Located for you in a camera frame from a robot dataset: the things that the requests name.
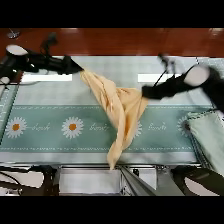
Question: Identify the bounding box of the pale yellow shirt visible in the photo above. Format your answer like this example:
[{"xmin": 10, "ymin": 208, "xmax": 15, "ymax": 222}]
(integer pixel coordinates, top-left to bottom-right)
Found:
[{"xmin": 79, "ymin": 69, "xmax": 150, "ymax": 171}]

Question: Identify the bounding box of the silver frame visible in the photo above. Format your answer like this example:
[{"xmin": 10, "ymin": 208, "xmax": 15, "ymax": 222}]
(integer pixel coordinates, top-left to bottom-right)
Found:
[{"xmin": 0, "ymin": 161, "xmax": 224, "ymax": 197}]

